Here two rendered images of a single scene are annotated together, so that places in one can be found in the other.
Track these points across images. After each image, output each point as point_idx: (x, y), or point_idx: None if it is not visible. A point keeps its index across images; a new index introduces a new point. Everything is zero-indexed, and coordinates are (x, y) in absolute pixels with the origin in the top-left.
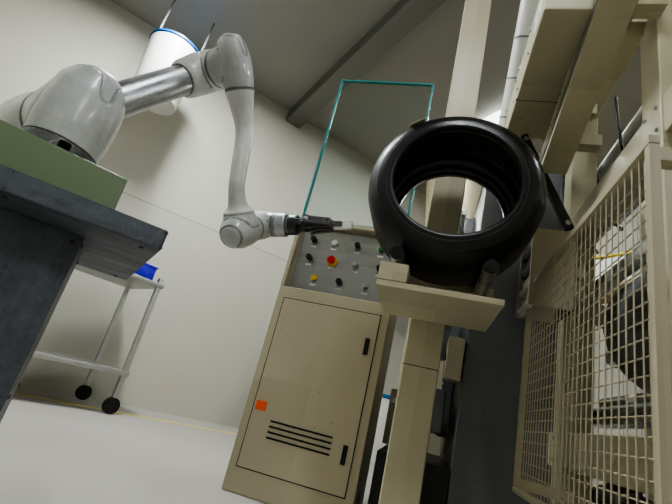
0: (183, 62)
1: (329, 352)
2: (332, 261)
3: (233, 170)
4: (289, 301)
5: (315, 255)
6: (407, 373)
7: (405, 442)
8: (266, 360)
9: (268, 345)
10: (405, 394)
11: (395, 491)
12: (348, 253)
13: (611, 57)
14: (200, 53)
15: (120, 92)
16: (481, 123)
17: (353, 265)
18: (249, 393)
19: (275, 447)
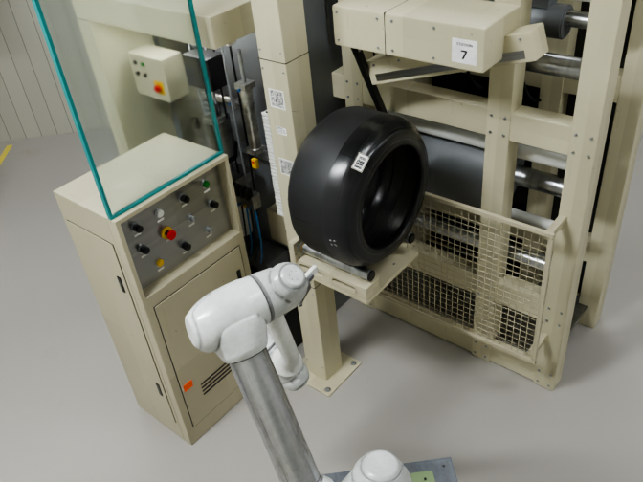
0: (263, 345)
1: None
2: (175, 236)
3: (292, 350)
4: (162, 305)
5: (146, 241)
6: (319, 291)
7: (327, 323)
8: (172, 361)
9: (166, 351)
10: (321, 302)
11: (329, 346)
12: (177, 211)
13: None
14: (260, 316)
15: (392, 453)
16: (400, 137)
17: (193, 222)
18: (173, 390)
19: (212, 391)
